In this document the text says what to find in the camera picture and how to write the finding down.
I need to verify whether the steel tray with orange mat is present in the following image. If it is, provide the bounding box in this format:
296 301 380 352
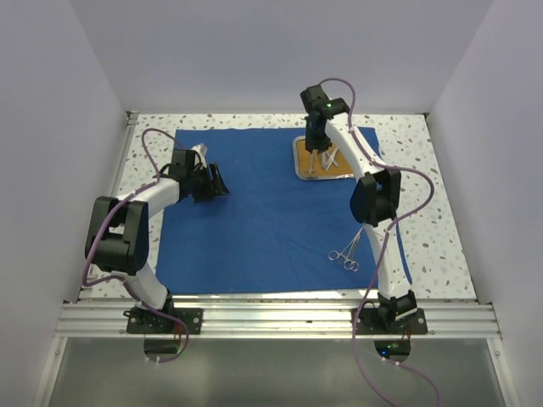
293 136 354 181

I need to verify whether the blue surgical drape cloth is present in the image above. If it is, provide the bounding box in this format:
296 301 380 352
154 125 414 294

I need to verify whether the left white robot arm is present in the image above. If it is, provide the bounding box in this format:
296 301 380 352
82 143 229 333

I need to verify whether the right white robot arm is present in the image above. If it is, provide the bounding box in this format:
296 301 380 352
300 85 417 333

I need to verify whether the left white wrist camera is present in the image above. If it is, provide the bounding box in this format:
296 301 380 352
192 143 207 156

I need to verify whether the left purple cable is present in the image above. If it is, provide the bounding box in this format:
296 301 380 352
81 128 190 364

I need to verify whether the aluminium mounting rail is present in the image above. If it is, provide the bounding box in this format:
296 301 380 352
53 292 501 339

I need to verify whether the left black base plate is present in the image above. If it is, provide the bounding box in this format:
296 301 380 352
123 300 204 335

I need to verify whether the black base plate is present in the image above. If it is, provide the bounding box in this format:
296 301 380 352
123 300 204 335
350 289 428 336

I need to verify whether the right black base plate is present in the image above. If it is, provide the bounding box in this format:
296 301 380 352
350 289 428 336

